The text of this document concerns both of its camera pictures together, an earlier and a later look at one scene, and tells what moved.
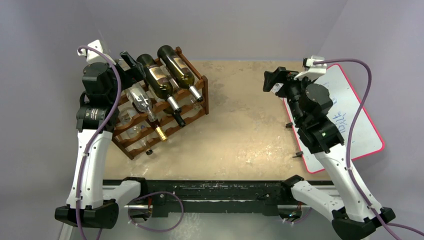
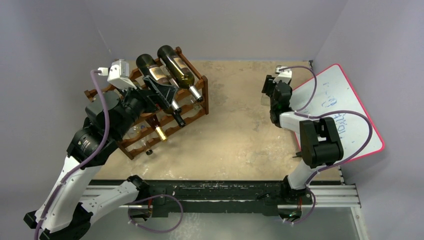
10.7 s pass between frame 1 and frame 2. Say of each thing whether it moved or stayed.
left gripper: moved
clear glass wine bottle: moved
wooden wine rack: stayed
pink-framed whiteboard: stayed
